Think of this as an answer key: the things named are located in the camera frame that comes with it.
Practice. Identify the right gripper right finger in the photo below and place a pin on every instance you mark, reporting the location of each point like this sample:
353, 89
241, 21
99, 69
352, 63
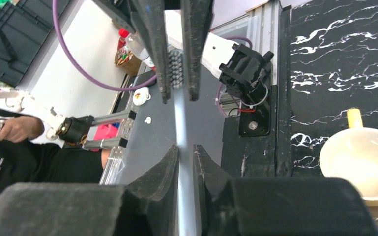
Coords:
273, 206

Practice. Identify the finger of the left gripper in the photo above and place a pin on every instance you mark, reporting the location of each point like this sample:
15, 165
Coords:
147, 17
196, 19

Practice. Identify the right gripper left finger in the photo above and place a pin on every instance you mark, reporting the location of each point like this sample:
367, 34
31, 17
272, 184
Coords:
145, 207

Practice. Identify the grey toothbrush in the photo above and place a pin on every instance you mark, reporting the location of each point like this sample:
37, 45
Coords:
187, 222

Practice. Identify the yellow mug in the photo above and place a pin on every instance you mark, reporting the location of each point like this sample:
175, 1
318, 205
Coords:
352, 154

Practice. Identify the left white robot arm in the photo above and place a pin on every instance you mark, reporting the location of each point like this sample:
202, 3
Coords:
177, 37

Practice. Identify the red capped bottle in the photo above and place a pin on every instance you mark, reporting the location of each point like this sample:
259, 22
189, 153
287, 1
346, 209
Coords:
135, 44

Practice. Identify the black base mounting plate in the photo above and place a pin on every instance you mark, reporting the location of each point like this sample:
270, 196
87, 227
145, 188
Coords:
260, 130

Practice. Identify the dark storage crates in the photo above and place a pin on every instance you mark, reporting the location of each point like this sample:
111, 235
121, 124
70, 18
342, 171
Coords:
24, 27

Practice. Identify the seated person in black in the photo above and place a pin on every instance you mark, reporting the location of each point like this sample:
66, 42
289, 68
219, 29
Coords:
22, 160

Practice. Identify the aluminium frame rail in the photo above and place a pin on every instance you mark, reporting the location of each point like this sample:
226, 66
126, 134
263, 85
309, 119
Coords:
153, 130

